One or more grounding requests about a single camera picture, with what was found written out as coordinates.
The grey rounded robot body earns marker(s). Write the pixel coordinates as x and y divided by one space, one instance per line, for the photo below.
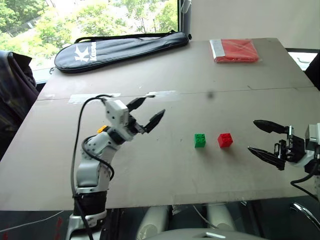
190 235

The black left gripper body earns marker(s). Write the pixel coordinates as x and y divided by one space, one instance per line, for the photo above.
134 127

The red packet in clear plastic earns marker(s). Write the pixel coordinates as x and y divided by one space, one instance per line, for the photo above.
237 51

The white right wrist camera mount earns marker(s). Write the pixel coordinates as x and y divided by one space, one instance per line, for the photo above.
314 136

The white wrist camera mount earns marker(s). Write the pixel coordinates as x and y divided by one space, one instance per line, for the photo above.
314 136
116 108

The white rounded cylinder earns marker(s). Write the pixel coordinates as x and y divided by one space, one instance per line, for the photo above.
221 216
152 221

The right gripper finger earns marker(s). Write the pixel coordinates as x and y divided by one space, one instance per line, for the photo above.
268 156
271 126

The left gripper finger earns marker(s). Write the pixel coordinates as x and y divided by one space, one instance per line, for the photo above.
155 120
137 103

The clear tape strip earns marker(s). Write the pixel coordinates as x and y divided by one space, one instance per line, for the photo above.
165 94
82 98

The dark plaid garment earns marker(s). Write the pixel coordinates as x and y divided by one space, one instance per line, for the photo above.
15 100

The black racket bag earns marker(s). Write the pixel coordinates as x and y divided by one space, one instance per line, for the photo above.
120 53

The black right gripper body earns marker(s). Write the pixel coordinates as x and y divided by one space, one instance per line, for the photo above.
293 147

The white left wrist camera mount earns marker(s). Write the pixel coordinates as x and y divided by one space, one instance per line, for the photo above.
116 108

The red toy brick cube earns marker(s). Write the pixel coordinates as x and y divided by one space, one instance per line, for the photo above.
225 140

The green toy brick cube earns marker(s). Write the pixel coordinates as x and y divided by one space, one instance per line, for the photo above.
200 141

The chrome curved bar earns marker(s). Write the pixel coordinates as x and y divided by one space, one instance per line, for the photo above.
306 212

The yellow toy brick cube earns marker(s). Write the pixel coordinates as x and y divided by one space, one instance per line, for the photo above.
101 129

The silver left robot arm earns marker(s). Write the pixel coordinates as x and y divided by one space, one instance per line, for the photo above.
90 170

